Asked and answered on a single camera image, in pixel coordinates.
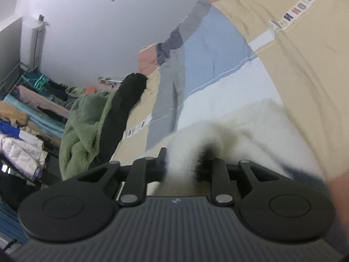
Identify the colour-block quilt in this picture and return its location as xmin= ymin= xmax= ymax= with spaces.
xmin=110 ymin=0 xmax=349 ymax=224

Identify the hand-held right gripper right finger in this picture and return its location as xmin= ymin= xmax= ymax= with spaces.
xmin=197 ymin=158 xmax=274 ymax=206

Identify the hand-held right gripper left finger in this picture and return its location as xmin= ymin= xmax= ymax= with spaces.
xmin=77 ymin=147 xmax=167 ymax=207

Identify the green fleece garment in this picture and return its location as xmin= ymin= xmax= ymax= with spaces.
xmin=58 ymin=90 xmax=118 ymax=182

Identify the dark grey panel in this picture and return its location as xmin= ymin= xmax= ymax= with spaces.
xmin=0 ymin=17 xmax=23 ymax=95

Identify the white standing air conditioner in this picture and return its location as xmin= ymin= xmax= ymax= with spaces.
xmin=20 ymin=14 xmax=51 ymax=72

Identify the white puffer jacket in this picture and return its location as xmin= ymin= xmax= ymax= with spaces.
xmin=0 ymin=133 xmax=49 ymax=182

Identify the row of hanging clothes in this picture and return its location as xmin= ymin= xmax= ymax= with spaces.
xmin=0 ymin=71 xmax=92 ymax=153

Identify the black garment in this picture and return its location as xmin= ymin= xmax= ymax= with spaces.
xmin=89 ymin=72 xmax=148 ymax=171

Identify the printed plastic bag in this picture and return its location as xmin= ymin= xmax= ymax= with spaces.
xmin=98 ymin=76 xmax=124 ymax=84

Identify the white fluffy sweater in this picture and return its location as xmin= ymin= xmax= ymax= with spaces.
xmin=157 ymin=98 xmax=326 ymax=197

